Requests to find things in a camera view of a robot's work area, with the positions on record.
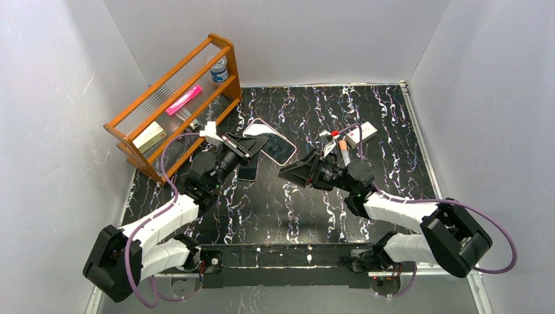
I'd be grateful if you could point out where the black phone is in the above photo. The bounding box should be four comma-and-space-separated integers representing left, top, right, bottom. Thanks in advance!
237, 152, 260, 182

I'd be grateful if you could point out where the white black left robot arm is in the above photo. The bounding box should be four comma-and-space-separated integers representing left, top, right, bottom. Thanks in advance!
82, 133, 268, 308

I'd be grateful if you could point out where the orange white marker tube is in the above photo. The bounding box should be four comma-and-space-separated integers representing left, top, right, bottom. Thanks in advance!
338, 140, 351, 167

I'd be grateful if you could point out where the small item on lower shelf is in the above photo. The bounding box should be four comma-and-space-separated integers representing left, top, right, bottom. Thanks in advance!
188, 119, 200, 130

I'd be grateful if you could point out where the white red box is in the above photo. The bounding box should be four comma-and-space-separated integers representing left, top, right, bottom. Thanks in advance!
346, 122, 378, 148

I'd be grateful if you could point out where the pink flat box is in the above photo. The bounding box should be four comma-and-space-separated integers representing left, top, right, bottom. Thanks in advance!
166, 84, 203, 116

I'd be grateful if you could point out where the white blue round jar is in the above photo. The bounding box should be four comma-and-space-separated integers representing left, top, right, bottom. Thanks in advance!
209, 56, 228, 83

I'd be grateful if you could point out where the orange wooden shelf rack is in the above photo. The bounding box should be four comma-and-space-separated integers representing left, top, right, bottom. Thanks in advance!
104, 33, 242, 184

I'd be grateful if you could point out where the cream green box on shelf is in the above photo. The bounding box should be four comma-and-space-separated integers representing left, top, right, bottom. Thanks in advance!
132, 122, 166, 153

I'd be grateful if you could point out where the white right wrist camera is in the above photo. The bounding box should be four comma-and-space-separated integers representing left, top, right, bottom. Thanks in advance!
319, 130, 340, 158

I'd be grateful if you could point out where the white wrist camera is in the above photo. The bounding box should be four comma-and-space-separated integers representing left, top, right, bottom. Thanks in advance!
199, 121, 223, 146
319, 130, 340, 158

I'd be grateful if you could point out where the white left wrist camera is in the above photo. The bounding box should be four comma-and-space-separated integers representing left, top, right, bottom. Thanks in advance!
199, 121, 223, 146

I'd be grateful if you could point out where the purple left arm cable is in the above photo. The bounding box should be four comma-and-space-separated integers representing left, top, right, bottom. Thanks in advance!
123, 131, 207, 309

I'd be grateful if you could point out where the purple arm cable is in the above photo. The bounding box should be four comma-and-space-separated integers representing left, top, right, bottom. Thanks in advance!
123, 131, 207, 309
336, 122, 519, 299

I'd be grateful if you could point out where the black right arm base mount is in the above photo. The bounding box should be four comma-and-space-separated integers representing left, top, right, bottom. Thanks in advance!
340, 249, 382, 273

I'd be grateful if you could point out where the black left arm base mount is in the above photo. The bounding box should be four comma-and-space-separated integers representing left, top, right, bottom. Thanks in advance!
200, 249, 223, 274

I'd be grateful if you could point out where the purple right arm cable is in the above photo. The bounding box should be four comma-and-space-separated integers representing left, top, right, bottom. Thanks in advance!
336, 122, 519, 299

